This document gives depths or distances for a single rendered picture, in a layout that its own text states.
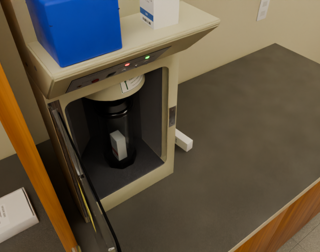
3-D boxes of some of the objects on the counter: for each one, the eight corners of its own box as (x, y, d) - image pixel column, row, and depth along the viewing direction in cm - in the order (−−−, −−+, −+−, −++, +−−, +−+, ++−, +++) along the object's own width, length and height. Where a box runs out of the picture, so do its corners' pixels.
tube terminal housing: (54, 168, 100) (-63, -130, 47) (134, 130, 114) (113, -134, 61) (85, 223, 85) (-34, -123, 32) (174, 172, 99) (190, -130, 46)
